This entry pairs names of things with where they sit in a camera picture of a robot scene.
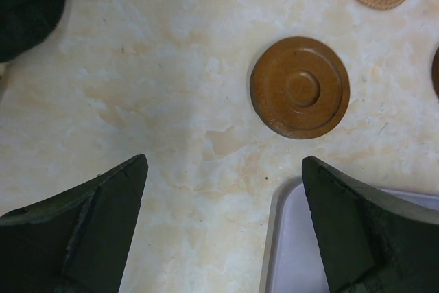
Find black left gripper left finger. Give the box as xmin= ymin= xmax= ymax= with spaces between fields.
xmin=1 ymin=154 xmax=148 ymax=292

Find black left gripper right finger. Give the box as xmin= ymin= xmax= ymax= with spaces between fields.
xmin=302 ymin=156 xmax=438 ymax=292

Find brown wooden coaster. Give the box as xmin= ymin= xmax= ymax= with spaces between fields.
xmin=431 ymin=48 xmax=439 ymax=97
xmin=249 ymin=36 xmax=350 ymax=139

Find lavender plastic tray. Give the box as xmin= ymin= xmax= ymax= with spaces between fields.
xmin=259 ymin=176 xmax=439 ymax=293

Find black floral plush blanket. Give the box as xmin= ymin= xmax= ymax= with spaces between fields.
xmin=1 ymin=0 xmax=66 ymax=63

